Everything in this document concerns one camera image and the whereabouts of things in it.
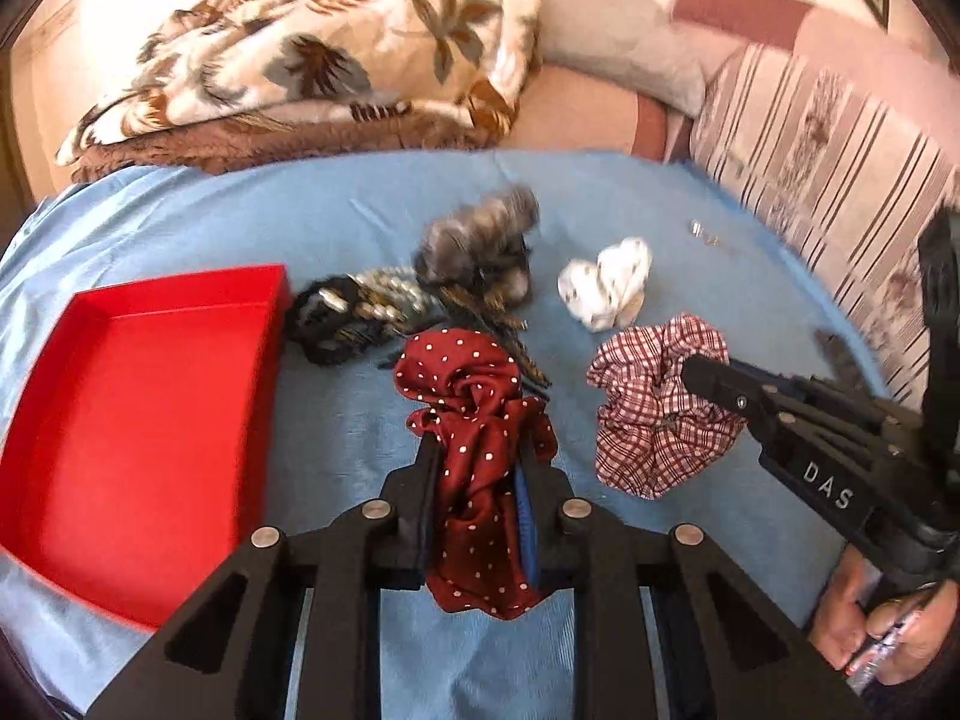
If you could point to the grey-blue pillow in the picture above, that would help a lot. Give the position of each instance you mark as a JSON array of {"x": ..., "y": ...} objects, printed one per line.
[{"x": 627, "y": 42}]

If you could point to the person right hand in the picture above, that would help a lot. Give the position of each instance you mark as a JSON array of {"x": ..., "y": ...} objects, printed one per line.
[{"x": 840, "y": 628}]

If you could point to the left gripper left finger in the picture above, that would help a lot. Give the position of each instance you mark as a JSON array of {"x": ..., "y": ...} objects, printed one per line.
[{"x": 288, "y": 624}]

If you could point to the striped floral pillow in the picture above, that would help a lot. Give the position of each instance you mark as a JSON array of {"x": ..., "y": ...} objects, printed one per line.
[{"x": 841, "y": 178}]

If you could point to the red tray box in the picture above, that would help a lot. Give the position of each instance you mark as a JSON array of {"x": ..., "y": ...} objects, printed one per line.
[{"x": 135, "y": 459}]

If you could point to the floral leaf blanket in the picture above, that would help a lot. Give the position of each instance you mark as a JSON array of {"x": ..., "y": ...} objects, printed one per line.
[{"x": 230, "y": 84}]

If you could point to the blue bed cloth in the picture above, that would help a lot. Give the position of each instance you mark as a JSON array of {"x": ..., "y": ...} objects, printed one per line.
[{"x": 338, "y": 431}]

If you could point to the pink quilted mattress cover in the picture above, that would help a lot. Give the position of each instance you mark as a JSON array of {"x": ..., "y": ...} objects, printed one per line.
[{"x": 564, "y": 110}]

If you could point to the white dotted scrunchie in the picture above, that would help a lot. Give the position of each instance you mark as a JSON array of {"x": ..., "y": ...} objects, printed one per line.
[{"x": 609, "y": 292}]

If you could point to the red plaid scrunchie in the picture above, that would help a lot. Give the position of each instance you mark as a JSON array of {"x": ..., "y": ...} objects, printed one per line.
[{"x": 653, "y": 434}]

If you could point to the black hair claw clip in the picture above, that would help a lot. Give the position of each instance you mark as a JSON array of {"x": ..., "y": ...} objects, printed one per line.
[{"x": 448, "y": 307}]

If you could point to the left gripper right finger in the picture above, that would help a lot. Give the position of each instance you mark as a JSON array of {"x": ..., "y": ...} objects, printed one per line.
[{"x": 666, "y": 623}]

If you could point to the dark red polka scrunchie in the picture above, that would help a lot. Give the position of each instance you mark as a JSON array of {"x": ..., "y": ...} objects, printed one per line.
[{"x": 470, "y": 398}]

